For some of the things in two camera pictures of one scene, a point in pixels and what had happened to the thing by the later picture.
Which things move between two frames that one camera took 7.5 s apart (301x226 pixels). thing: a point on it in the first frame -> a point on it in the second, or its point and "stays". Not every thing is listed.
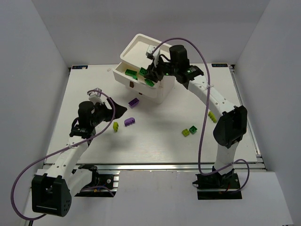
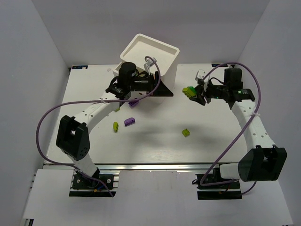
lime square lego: (186, 132) stays
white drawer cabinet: (131, 70) stays
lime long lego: (212, 117) -> (187, 92)
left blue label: (79, 67) stays
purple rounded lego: (129, 121) stays
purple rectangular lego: (133, 102) stays
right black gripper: (154, 71) -> (206, 92)
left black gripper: (107, 112) -> (153, 82)
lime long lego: (115, 126) stays
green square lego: (193, 129) -> (193, 89)
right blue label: (219, 65) stays
